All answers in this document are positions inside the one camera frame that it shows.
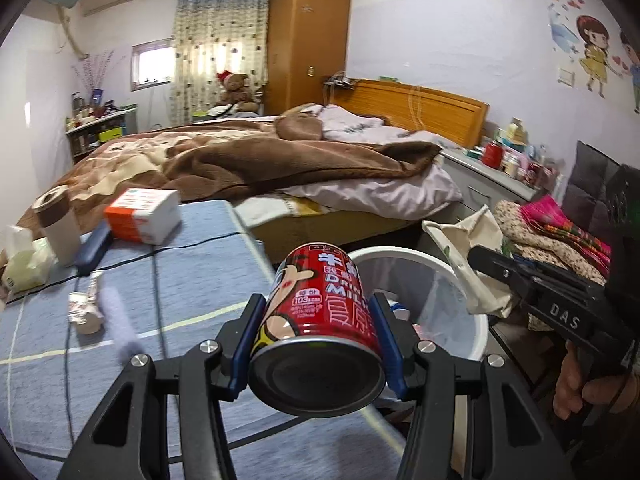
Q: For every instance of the person's right hand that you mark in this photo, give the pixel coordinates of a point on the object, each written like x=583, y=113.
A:
x=570, y=390

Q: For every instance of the window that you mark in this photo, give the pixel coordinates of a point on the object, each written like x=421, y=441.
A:
x=152, y=62

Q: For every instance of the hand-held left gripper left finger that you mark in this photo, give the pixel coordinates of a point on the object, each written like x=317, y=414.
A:
x=245, y=335

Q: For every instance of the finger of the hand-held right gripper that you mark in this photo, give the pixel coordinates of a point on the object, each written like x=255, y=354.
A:
x=500, y=265

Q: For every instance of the white trash bin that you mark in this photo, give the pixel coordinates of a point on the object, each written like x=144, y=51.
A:
x=440, y=300

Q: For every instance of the cluster of small bottles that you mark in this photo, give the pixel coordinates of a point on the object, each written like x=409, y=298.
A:
x=520, y=160

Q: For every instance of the cartoon wall sticker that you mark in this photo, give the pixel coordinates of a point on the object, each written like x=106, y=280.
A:
x=592, y=50

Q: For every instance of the white wall switch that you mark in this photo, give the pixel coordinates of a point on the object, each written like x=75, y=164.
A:
x=567, y=76

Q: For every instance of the purple twig decoration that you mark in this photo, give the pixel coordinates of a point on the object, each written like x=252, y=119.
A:
x=95, y=80

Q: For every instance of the grey nightstand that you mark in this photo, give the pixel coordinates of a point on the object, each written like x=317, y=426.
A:
x=480, y=180

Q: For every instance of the dark blue case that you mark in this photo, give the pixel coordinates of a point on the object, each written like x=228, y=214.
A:
x=92, y=250

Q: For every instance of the beige tumbler brown band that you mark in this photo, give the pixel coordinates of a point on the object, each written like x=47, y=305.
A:
x=60, y=230

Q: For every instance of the wooden wardrobe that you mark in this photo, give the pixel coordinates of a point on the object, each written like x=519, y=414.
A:
x=305, y=40

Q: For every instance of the blue checked tablecloth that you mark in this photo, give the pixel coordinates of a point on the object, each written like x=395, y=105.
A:
x=190, y=280

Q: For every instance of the colourful clothes pile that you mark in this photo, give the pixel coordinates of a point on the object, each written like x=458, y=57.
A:
x=550, y=225

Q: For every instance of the orange white carton box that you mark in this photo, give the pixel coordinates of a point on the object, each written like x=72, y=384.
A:
x=150, y=215

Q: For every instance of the wooden bed frame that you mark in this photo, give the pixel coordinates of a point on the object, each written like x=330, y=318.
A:
x=425, y=105

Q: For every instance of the white shelf with bottles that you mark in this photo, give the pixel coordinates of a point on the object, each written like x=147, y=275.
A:
x=100, y=130

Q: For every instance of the pale pink quilt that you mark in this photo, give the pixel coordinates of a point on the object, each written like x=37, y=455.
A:
x=390, y=190

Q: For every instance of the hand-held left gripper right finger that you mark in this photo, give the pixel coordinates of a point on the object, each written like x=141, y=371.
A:
x=390, y=345

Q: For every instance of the yellow white tissue pack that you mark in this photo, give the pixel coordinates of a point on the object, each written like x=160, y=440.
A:
x=25, y=265

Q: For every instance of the cream cloth tote bag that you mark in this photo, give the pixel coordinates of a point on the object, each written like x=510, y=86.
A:
x=475, y=240

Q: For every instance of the red drink can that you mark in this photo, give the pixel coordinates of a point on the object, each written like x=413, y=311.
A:
x=320, y=300

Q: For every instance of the red jar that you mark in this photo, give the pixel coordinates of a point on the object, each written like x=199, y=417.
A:
x=492, y=155

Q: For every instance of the heart patterned curtain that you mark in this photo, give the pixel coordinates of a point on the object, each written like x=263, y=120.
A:
x=215, y=35

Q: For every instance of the brown fleece blanket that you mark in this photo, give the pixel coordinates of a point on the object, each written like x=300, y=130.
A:
x=225, y=160

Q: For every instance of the brown teddy bear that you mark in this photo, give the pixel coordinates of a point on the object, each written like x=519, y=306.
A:
x=235, y=90

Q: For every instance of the dark grey quilted cushion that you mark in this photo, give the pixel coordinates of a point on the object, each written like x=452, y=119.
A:
x=585, y=185

